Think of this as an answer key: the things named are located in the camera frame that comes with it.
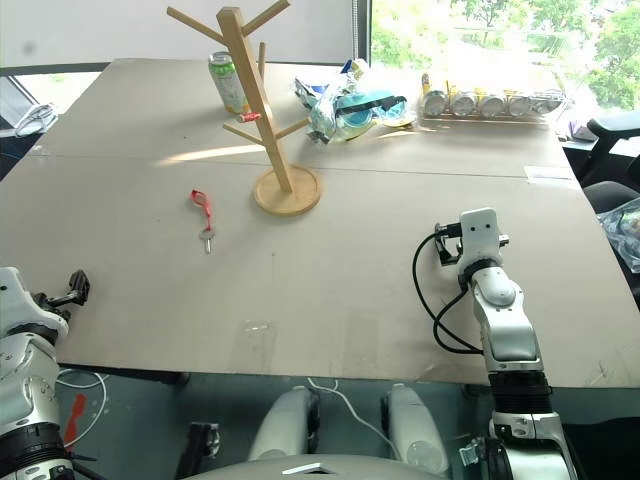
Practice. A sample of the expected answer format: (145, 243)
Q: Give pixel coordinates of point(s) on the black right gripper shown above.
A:
(454, 231)

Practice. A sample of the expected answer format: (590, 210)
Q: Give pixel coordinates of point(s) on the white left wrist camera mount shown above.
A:
(22, 300)

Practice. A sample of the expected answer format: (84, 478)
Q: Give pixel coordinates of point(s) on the black office chair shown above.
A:
(607, 160)

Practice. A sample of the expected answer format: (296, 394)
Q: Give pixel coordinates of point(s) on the black table foot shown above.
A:
(197, 447)

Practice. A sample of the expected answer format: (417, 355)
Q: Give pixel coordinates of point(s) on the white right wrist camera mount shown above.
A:
(479, 235)

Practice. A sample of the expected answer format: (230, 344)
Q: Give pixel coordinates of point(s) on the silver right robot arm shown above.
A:
(507, 330)

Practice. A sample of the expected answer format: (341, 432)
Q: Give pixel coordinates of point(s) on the silver robot leg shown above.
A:
(282, 425)
(415, 427)

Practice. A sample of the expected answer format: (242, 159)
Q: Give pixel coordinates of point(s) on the silver robot torso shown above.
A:
(315, 467)

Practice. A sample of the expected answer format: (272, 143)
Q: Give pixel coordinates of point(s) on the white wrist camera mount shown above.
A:
(22, 300)
(479, 235)

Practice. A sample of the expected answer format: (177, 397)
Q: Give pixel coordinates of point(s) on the silver right robot leg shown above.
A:
(415, 427)

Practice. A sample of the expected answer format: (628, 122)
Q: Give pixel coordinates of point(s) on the green drink can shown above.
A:
(229, 82)

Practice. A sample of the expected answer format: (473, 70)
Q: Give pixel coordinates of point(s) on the dark window frame post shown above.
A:
(362, 30)

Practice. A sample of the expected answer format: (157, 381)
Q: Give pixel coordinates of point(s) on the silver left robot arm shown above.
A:
(25, 390)

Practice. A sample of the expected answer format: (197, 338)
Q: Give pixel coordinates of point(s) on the clear plastic bag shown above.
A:
(622, 235)

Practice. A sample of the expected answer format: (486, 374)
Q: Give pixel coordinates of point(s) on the wooden tree hanging rack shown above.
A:
(245, 75)

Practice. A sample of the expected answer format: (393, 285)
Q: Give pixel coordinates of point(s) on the silver-lidded glass jar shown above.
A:
(546, 104)
(435, 104)
(520, 106)
(463, 104)
(491, 106)

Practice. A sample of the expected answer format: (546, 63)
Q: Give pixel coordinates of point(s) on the crumpled foil snack bags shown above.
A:
(322, 112)

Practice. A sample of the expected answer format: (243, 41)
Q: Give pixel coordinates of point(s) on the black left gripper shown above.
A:
(52, 301)

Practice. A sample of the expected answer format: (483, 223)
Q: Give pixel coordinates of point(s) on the silver left robot leg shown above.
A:
(282, 425)

